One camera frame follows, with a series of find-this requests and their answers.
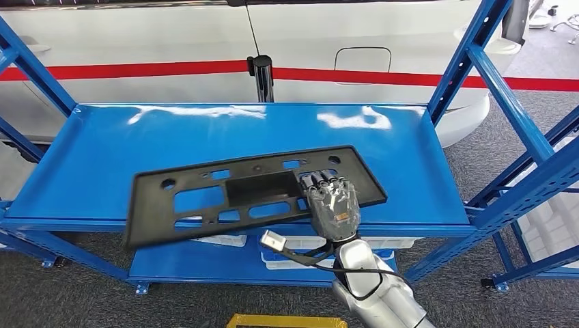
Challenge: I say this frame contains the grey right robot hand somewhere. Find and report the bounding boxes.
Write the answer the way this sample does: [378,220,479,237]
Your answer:
[298,169,362,243]

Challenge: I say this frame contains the black plastic plate with cutouts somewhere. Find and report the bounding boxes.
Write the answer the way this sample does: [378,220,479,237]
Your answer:
[122,144,389,251]

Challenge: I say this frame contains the blue steel shelf rack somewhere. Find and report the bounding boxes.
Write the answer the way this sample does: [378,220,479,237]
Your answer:
[0,0,579,297]
[0,226,73,269]
[466,135,579,295]

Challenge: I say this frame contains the yellow floor tape square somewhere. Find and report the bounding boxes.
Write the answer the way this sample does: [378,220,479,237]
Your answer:
[226,314,348,328]

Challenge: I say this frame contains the large white plastic crate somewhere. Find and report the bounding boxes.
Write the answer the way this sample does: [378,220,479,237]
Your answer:
[0,140,35,202]
[516,137,579,270]

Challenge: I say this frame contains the white car with red stripe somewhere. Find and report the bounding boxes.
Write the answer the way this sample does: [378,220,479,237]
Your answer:
[0,0,579,150]

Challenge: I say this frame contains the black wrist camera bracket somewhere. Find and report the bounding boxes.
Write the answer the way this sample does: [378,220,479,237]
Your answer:
[278,242,338,268]

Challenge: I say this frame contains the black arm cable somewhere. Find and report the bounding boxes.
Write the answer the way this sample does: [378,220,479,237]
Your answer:
[312,264,414,302]

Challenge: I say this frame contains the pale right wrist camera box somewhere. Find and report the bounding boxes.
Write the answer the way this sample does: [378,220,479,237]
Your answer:
[259,230,287,253]

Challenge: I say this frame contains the black-topped chrome stanchion post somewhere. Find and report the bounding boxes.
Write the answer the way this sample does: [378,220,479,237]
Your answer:
[246,55,275,104]

